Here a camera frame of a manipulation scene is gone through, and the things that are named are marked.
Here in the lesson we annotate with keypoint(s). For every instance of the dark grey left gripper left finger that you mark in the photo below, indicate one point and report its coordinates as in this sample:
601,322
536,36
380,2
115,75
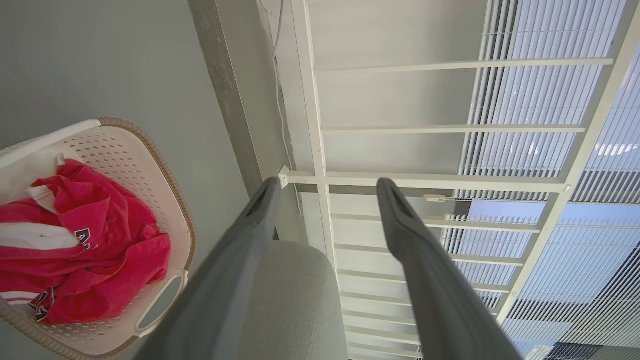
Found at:
220,280

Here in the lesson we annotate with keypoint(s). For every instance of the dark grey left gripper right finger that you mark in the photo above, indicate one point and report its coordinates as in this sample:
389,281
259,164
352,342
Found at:
435,290

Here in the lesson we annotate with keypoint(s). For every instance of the white perforated laundry basket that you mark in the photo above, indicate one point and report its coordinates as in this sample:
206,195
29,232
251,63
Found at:
127,155

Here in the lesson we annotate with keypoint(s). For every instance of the grey fabric sofa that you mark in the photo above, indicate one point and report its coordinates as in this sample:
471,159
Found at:
300,305

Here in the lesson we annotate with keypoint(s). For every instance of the red and white garment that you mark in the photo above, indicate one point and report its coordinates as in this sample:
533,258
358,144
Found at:
100,250

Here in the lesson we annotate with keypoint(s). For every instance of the white window blinds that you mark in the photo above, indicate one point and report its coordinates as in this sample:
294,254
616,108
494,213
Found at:
540,95

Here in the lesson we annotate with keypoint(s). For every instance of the white metal railing frame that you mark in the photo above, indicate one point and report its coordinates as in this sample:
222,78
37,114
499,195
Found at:
308,100

